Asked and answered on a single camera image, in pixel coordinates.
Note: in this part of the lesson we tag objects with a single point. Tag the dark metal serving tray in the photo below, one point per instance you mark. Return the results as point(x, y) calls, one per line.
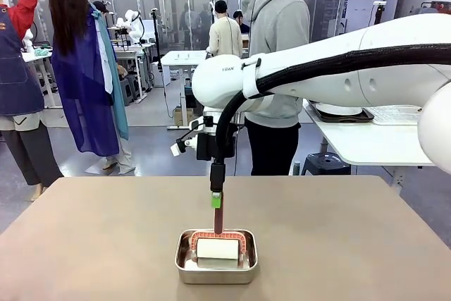
point(368, 117)

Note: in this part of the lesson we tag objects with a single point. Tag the mannequin red shirt denim apron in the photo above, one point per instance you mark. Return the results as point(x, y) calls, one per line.
point(17, 82)

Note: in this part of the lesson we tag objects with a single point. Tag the small steel rectangular container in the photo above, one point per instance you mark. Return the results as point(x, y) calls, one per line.
point(215, 276)

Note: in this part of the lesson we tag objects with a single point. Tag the teal cloth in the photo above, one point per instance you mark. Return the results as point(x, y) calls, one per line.
point(43, 52)

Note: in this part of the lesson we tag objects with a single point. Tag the dark metal stool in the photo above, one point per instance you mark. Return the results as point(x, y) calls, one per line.
point(326, 163)

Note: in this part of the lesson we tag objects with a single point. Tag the person cream sweater black cap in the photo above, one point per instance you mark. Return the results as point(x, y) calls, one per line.
point(225, 40)

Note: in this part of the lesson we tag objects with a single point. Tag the white workbench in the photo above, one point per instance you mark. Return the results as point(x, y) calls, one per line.
point(183, 57)

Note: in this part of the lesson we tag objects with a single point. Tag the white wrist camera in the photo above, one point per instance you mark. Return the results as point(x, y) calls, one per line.
point(176, 149)

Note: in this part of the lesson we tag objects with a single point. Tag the cardboard box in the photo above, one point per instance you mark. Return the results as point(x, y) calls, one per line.
point(183, 117)

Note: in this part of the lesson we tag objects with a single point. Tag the white side table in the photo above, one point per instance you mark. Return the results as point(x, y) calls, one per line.
point(370, 146)

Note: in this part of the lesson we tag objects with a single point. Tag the person in dark navy top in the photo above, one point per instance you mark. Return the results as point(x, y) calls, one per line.
point(244, 27)

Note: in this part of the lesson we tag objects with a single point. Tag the black camera stand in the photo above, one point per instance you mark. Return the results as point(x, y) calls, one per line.
point(155, 33)

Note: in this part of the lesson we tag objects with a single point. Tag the person in grey hoodie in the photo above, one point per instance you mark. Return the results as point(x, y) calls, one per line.
point(278, 26)

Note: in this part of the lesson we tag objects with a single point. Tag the clear plastic tray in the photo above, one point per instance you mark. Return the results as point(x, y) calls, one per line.
point(394, 115)

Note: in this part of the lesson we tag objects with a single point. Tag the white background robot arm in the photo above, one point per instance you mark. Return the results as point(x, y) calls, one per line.
point(132, 20)

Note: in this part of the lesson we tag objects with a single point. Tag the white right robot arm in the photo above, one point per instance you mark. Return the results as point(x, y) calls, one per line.
point(317, 75)

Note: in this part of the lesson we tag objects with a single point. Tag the long-haired woman in blue cape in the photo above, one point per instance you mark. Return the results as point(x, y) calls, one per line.
point(84, 96)

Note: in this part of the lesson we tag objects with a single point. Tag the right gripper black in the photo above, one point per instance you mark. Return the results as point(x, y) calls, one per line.
point(206, 146)

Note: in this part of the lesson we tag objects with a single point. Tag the white desk with metal legs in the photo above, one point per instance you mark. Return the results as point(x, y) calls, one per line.
point(128, 53)

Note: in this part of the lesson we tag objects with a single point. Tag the person in dark clothes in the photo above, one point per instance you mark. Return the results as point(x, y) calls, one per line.
point(186, 26)

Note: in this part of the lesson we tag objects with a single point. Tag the white round plate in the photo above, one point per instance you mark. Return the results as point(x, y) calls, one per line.
point(338, 109)

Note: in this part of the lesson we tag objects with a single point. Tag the grey plastic stool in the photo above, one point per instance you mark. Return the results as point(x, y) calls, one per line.
point(130, 87)

